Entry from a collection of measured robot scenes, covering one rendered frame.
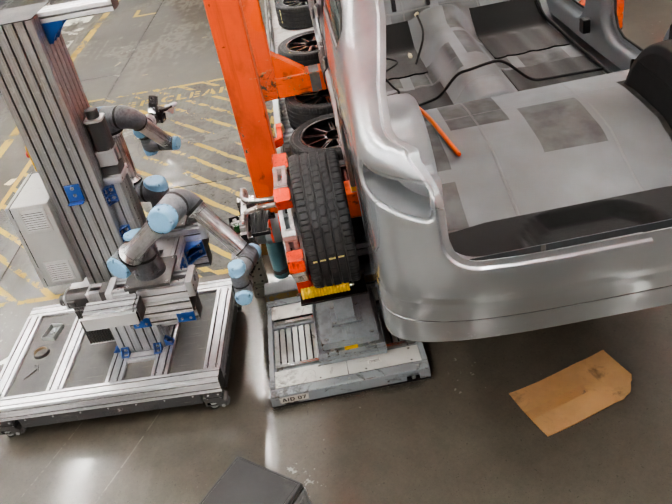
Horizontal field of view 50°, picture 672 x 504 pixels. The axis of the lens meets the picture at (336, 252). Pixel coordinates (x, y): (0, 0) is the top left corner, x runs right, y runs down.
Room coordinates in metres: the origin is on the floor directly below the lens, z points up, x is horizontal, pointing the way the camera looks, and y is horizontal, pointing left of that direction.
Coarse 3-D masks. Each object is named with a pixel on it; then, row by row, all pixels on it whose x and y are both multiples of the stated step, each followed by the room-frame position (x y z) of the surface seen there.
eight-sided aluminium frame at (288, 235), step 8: (280, 168) 3.10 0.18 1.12; (280, 176) 3.09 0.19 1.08; (288, 176) 3.21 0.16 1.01; (288, 184) 3.24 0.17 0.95; (280, 216) 2.81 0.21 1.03; (288, 216) 2.81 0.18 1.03; (280, 224) 2.79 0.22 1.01; (288, 232) 2.76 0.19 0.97; (288, 240) 2.74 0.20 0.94; (296, 240) 2.74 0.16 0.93; (288, 248) 2.74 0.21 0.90; (296, 248) 2.74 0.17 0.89; (304, 256) 3.06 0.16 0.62; (304, 272) 2.74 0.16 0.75; (296, 280) 2.84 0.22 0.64; (304, 280) 2.88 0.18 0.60
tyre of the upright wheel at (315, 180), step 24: (312, 168) 2.94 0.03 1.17; (336, 168) 2.91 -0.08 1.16; (312, 192) 2.82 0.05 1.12; (336, 192) 2.80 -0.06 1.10; (312, 216) 2.74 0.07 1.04; (336, 216) 2.73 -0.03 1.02; (312, 240) 2.70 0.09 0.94; (336, 240) 2.69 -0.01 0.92; (312, 264) 2.68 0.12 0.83; (336, 264) 2.68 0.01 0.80
